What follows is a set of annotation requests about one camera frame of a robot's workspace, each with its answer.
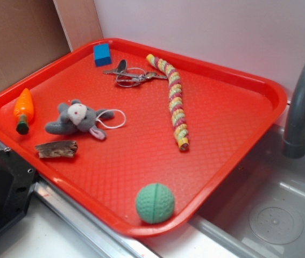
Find orange toy carrot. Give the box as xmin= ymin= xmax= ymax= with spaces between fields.
xmin=13 ymin=88 xmax=34 ymax=135

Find brown wood piece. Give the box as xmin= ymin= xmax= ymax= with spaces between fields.
xmin=34 ymin=140 xmax=78 ymax=159

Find grey toy sink basin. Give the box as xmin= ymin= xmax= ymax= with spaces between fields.
xmin=190 ymin=126 xmax=305 ymax=257

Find blue wooden block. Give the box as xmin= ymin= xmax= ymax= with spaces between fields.
xmin=93 ymin=43 xmax=112 ymax=67

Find colourful spiral rope toy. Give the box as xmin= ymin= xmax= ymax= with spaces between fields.
xmin=146 ymin=54 xmax=189 ymax=151

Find green dimpled ball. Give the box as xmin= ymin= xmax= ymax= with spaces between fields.
xmin=136 ymin=183 xmax=175 ymax=224

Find red plastic tray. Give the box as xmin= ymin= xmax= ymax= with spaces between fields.
xmin=0 ymin=39 xmax=287 ymax=238

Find grey toy faucet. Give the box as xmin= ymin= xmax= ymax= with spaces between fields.
xmin=282 ymin=39 xmax=305 ymax=159

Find brown cardboard panel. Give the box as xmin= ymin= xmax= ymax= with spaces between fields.
xmin=0 ymin=1 xmax=103 ymax=92

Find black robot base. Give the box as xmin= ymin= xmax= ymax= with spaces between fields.
xmin=0 ymin=143 xmax=38 ymax=235

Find grey plush bunny toy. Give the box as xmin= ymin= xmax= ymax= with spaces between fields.
xmin=45 ymin=99 xmax=126 ymax=140

